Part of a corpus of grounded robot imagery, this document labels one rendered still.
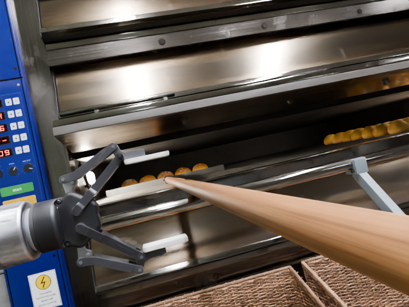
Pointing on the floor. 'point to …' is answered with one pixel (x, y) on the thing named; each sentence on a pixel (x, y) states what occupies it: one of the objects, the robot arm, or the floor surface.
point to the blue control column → (27, 269)
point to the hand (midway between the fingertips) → (170, 197)
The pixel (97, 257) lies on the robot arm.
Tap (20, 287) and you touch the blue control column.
